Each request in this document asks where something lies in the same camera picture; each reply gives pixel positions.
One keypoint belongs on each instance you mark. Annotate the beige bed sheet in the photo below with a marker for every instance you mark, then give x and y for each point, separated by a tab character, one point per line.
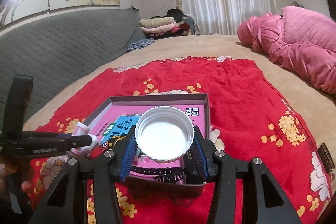
317	109

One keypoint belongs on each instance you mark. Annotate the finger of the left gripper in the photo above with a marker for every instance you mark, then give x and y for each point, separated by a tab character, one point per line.
38	143

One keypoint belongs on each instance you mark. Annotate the small white pill bottle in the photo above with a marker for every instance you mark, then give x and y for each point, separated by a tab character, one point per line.
83	142

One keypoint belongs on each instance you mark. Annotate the black strap wristwatch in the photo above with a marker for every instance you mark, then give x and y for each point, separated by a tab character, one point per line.
166	175

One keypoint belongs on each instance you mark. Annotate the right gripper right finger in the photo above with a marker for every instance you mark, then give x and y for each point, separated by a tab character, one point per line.
216	166

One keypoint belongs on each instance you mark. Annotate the blue patterned cloth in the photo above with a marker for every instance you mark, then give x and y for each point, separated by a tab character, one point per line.
142	43

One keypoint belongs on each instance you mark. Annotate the grey quilted sofa cover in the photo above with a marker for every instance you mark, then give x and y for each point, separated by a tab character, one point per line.
58	50

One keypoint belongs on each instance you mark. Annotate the pink Chinese picture book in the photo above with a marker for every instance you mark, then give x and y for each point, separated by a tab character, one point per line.
113	122

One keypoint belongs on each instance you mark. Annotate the person's left hand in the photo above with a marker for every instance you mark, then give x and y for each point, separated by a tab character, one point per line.
16	174

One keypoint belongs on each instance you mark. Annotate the red floral blanket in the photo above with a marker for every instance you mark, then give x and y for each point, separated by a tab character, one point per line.
248	114

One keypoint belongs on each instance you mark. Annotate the pink quilted duvet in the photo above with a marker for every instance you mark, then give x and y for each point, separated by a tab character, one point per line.
299	40

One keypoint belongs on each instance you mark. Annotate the stack of folded clothes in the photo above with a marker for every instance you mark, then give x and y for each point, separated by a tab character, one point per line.
174	23

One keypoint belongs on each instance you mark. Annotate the grey shallow cardboard box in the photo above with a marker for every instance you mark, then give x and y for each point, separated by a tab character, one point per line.
168	99

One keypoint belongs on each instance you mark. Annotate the black faceted lighter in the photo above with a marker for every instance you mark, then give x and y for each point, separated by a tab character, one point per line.
189	163

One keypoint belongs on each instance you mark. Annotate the white plastic jar lid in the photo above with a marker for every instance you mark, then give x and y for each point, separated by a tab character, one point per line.
164	134

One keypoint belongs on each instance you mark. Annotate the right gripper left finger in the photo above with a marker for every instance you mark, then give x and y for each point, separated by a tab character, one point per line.
113	166

